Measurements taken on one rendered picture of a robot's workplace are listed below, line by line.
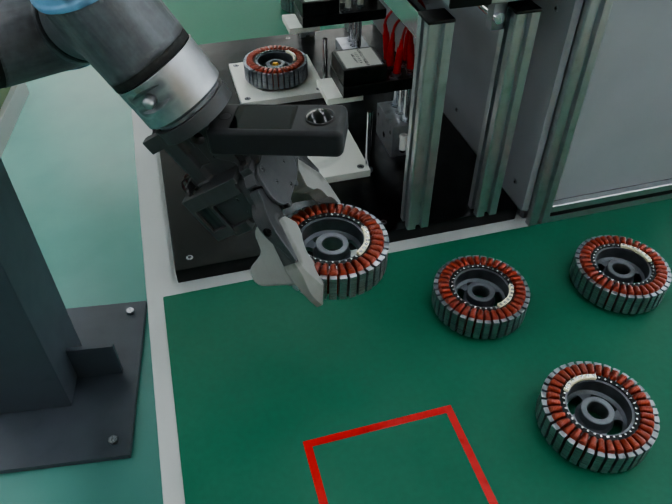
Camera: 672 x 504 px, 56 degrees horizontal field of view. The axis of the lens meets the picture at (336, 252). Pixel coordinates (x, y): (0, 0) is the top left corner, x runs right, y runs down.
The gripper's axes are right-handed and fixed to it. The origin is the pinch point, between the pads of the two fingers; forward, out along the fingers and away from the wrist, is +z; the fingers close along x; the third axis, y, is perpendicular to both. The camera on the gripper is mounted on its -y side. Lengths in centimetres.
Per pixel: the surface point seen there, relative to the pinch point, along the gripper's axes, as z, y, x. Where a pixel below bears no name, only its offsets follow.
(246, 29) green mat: -3, 35, -82
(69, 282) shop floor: 29, 124, -69
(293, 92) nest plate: 3, 19, -51
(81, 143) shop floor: 16, 148, -140
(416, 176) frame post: 7.3, -4.3, -18.5
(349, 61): -3.3, 1.4, -35.5
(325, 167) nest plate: 6.9, 11.0, -29.2
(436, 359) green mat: 18.1, -2.1, 1.4
